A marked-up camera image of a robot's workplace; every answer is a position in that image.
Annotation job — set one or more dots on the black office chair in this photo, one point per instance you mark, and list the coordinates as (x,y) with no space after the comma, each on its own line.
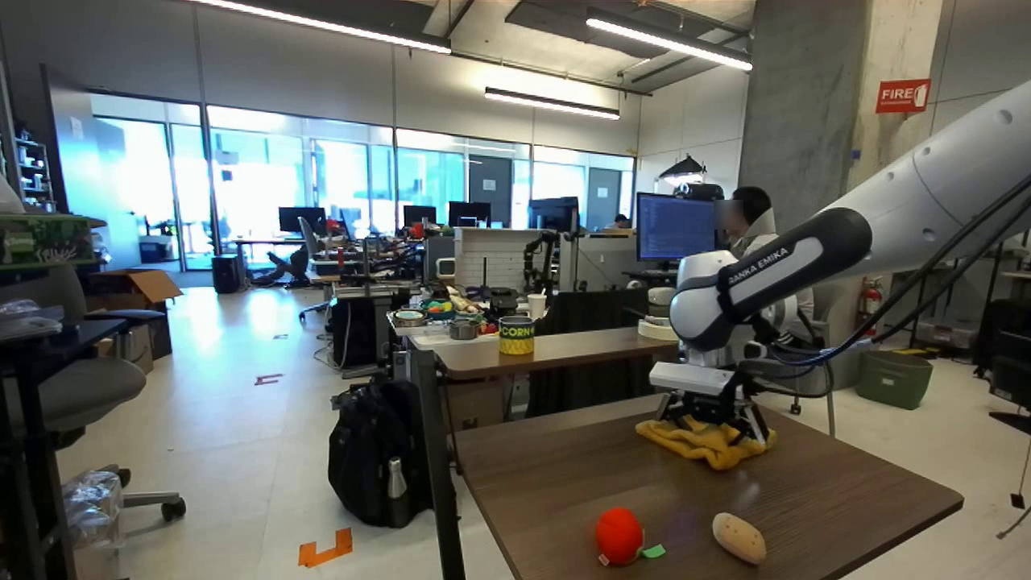
(20,429)

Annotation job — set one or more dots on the black backpack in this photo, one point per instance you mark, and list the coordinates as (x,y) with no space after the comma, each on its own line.
(373,451)

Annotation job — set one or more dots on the black low cabinet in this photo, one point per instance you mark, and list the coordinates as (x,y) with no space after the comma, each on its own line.
(355,326)

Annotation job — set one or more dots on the colourful toy pile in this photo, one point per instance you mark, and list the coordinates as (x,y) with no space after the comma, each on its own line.
(453,311)

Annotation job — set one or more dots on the open cardboard box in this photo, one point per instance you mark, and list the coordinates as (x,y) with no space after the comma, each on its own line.
(134,292)

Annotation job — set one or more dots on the grey office chair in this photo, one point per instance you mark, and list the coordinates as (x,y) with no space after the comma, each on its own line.
(805,378)

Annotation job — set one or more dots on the black camera arm stand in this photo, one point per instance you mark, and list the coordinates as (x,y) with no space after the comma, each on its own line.
(537,262)

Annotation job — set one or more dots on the long ceiling light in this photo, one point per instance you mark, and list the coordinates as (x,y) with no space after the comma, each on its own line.
(322,23)
(666,44)

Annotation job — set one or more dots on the grey swivel chair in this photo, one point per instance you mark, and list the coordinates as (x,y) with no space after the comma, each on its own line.
(83,390)

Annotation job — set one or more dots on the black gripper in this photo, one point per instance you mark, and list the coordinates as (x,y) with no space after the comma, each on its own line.
(714,407)

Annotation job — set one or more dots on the red wall sign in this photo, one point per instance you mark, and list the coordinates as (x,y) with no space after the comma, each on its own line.
(903,95)

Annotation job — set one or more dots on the red toy pepper green stem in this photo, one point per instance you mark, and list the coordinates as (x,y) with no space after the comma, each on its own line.
(618,535)

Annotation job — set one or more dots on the computer monitor with blue screen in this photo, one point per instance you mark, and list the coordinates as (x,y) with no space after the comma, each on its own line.
(677,226)

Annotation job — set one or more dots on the beige toy potato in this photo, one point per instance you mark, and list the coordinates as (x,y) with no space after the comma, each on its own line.
(737,535)

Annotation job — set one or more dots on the chair draped with black cloth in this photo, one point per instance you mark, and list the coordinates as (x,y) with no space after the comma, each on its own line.
(584,311)

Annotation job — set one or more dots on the yellow towel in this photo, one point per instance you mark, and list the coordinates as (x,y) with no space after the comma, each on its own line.
(711,446)

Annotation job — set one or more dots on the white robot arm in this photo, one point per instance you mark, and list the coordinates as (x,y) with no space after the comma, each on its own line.
(921,205)

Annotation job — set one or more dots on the thin black tripod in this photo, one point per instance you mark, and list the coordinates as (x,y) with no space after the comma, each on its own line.
(1019,472)

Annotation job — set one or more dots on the clear plastic water bottle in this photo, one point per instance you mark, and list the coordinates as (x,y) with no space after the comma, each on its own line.
(94,521)

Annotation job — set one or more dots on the green plastic crate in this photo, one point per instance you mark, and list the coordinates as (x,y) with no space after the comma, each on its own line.
(894,378)

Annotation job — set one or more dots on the black desk monitor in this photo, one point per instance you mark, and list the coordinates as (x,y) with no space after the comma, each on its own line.
(300,218)
(552,215)
(468,215)
(419,215)

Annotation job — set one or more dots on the black desk lamp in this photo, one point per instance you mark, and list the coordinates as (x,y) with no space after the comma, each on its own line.
(681,167)

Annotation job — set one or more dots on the orange floor tape marker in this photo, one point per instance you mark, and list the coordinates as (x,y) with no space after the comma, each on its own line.
(326,548)

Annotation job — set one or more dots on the shelf with green bins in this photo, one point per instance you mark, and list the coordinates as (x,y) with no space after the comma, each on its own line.
(35,237)

